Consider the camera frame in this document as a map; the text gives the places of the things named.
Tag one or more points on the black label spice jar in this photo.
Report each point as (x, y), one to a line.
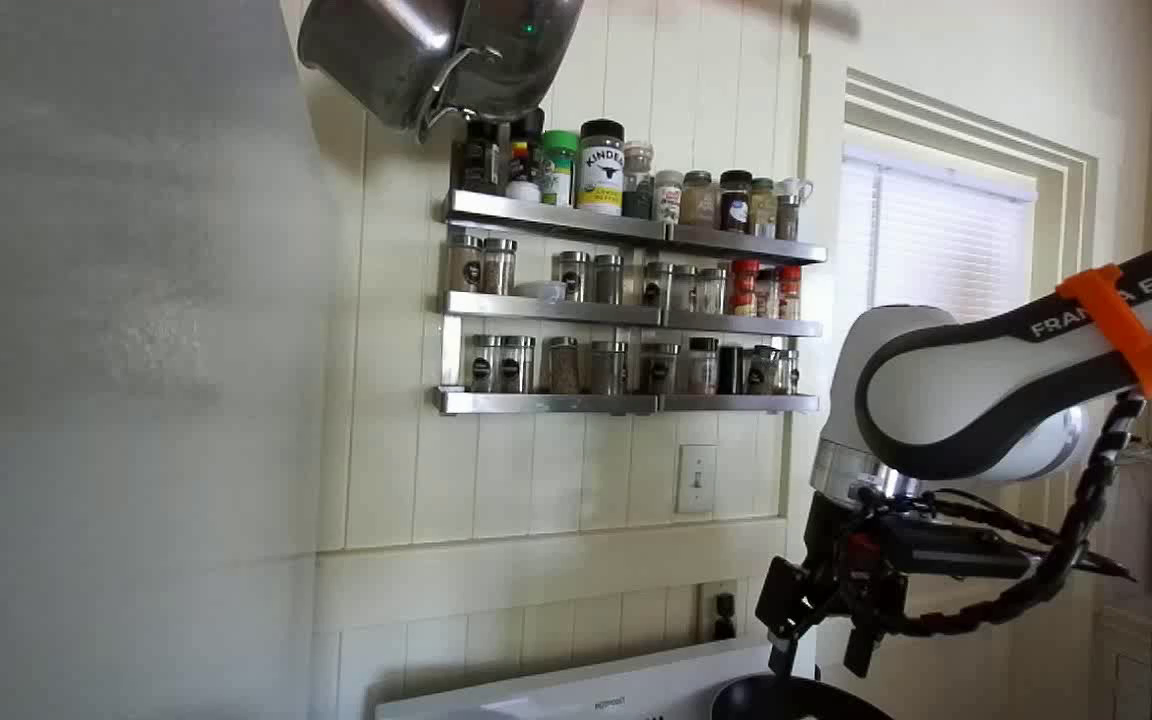
(739, 203)

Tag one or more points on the black frying pan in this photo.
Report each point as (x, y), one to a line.
(788, 703)

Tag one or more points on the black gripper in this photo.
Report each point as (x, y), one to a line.
(858, 560)

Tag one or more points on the white wall outlet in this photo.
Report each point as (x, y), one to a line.
(696, 476)

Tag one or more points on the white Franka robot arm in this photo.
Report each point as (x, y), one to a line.
(948, 387)

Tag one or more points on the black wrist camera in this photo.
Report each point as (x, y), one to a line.
(962, 546)

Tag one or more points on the small dark sauce bottle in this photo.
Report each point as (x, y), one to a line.
(527, 166)

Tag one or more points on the red lid spice jar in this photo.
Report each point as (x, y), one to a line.
(744, 287)
(788, 288)

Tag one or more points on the large hanging steel pot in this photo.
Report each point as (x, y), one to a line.
(401, 60)

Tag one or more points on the white refrigerator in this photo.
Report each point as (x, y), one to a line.
(123, 372)

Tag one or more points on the cream door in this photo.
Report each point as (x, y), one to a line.
(989, 682)

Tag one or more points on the large black lid spice jar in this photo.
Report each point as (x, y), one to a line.
(601, 166)

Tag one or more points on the white gas stove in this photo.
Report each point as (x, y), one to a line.
(576, 692)

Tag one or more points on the green lid spice jar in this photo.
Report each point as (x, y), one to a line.
(556, 166)

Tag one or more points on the white window blind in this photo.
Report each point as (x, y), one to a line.
(938, 242)

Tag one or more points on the metal spice rack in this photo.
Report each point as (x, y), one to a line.
(601, 312)

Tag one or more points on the dark glass spice bottle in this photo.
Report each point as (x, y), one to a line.
(478, 156)

